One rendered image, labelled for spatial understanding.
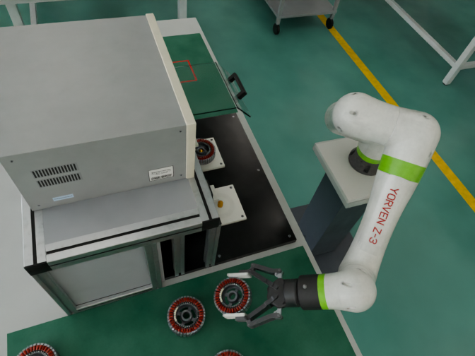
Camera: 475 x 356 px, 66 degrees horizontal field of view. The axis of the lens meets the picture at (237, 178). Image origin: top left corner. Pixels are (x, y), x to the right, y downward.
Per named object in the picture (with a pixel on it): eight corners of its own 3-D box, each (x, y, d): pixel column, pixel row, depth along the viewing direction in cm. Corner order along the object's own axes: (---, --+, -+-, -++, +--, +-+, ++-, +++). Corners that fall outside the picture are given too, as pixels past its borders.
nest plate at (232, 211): (232, 186, 138) (232, 184, 137) (246, 219, 131) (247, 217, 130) (194, 195, 134) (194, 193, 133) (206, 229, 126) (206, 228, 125)
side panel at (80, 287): (160, 278, 117) (153, 232, 91) (162, 287, 115) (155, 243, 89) (66, 306, 109) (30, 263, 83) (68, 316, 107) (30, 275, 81)
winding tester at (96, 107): (157, 72, 119) (153, 13, 103) (194, 177, 97) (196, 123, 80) (25, 88, 108) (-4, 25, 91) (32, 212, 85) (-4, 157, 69)
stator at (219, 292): (254, 280, 112) (251, 275, 109) (251, 318, 106) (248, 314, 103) (218, 280, 115) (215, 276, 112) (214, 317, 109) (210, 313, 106)
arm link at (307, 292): (316, 268, 97) (317, 303, 92) (325, 282, 105) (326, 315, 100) (293, 269, 99) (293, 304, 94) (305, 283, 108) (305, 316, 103)
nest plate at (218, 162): (213, 139, 151) (213, 137, 150) (224, 167, 143) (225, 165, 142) (177, 145, 147) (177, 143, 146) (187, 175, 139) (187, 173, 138)
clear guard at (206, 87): (228, 73, 140) (230, 60, 135) (250, 116, 128) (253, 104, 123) (142, 85, 131) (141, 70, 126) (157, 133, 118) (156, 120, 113)
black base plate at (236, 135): (235, 116, 163) (236, 112, 161) (295, 241, 130) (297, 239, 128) (128, 134, 150) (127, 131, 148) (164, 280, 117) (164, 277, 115)
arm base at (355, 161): (386, 136, 164) (393, 127, 159) (410, 160, 157) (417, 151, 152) (341, 154, 155) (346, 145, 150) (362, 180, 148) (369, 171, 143)
